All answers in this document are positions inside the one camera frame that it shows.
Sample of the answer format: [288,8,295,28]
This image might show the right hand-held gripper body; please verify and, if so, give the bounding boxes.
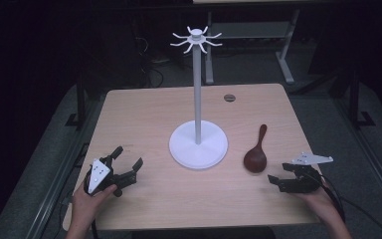
[277,151,334,194]

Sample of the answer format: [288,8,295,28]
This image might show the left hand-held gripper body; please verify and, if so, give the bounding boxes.
[84,155,137,197]

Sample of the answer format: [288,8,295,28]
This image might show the dark red wooden spoon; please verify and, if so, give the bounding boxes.
[243,123,269,174]

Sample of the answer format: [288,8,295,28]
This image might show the white hook stand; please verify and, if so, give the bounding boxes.
[168,25,229,170]

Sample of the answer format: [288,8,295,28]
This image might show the person's right hand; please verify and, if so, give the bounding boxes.
[293,178,340,221]

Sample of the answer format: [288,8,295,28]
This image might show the person's left hand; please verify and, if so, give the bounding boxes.
[71,183,118,231]

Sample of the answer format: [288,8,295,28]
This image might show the black metal stand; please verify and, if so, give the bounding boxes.
[347,66,376,129]
[65,74,88,129]

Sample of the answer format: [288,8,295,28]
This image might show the white-legged desk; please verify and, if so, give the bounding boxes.
[192,0,301,86]

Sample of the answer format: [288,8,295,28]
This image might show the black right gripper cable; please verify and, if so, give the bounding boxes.
[317,172,346,224]

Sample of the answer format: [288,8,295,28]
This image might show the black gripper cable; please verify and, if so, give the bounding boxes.
[317,172,346,224]
[91,218,100,239]

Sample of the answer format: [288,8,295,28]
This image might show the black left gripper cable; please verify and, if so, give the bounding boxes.
[91,218,100,239]

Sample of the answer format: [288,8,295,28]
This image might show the black floor cables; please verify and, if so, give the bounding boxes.
[134,35,165,88]

